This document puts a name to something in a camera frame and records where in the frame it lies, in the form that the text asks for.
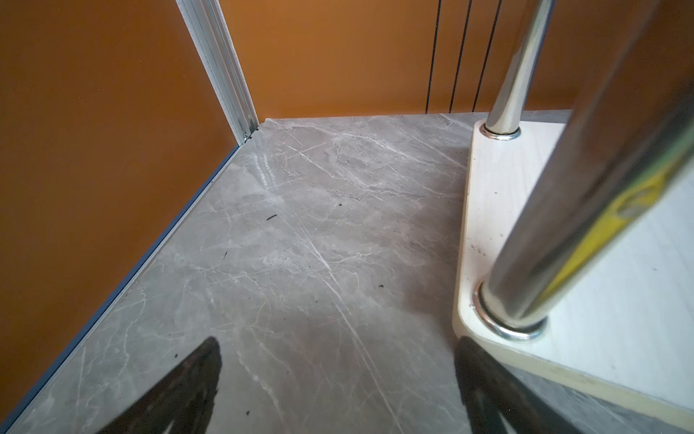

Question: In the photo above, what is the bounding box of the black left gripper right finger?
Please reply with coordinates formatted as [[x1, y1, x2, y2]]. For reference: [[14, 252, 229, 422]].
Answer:
[[455, 336, 578, 433]]

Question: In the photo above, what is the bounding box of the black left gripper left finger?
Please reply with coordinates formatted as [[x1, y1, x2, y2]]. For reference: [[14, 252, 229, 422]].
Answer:
[[100, 336, 222, 433]]

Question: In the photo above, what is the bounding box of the aluminium left corner post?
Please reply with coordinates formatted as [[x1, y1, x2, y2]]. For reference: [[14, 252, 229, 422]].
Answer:
[[176, 0, 260, 146]]

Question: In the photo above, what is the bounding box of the white two-tier shelf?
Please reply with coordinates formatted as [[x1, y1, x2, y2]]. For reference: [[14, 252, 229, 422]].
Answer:
[[453, 1, 693, 431]]

